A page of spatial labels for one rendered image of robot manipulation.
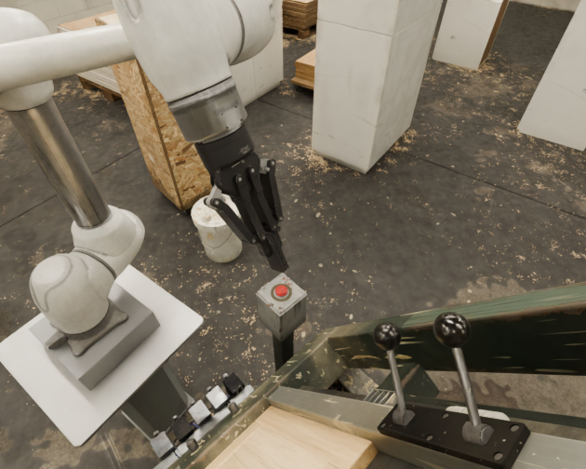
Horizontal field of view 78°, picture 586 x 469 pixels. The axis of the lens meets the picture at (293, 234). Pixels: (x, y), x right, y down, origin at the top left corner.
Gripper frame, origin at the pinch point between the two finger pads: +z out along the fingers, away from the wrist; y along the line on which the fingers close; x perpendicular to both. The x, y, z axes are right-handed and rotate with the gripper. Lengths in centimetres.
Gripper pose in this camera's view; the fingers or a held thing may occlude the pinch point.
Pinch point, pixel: (273, 251)
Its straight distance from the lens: 59.0
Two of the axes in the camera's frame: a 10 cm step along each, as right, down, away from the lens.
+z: 3.3, 8.2, 4.7
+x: -6.9, -1.3, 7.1
